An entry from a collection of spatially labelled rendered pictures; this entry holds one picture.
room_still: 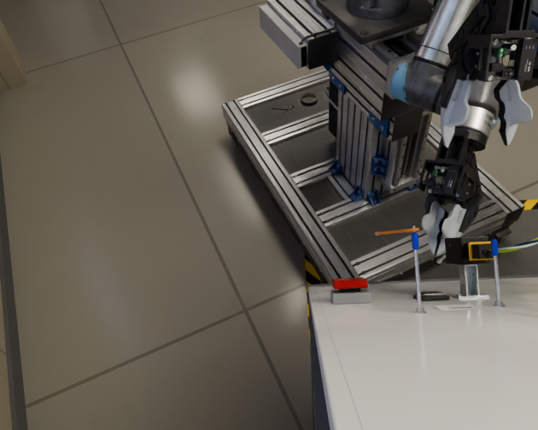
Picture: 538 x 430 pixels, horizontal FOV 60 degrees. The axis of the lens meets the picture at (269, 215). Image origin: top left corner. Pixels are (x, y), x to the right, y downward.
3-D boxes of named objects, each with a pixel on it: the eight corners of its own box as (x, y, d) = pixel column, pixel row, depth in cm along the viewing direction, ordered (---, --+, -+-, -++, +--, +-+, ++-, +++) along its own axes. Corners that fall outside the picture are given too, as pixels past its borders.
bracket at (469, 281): (481, 295, 72) (478, 262, 72) (489, 297, 69) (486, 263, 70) (452, 297, 71) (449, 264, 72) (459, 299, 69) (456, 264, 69)
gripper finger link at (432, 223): (407, 246, 80) (422, 194, 81) (422, 252, 84) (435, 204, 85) (424, 249, 78) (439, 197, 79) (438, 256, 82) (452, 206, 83)
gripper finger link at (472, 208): (441, 228, 81) (454, 180, 82) (445, 229, 83) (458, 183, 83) (468, 233, 78) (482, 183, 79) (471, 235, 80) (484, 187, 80)
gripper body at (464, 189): (414, 191, 80) (433, 124, 81) (434, 205, 86) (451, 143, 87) (458, 197, 75) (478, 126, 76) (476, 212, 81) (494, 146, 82)
